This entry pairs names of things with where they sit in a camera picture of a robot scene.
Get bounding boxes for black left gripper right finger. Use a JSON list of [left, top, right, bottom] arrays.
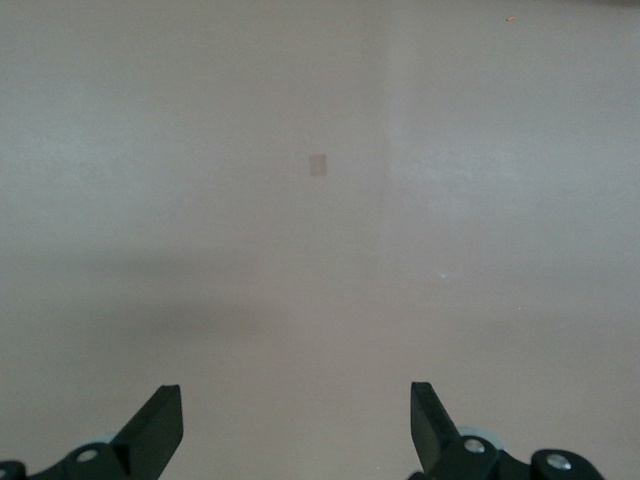
[[407, 382, 609, 480]]

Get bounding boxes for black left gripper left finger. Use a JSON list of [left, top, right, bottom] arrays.
[[0, 384, 184, 480]]

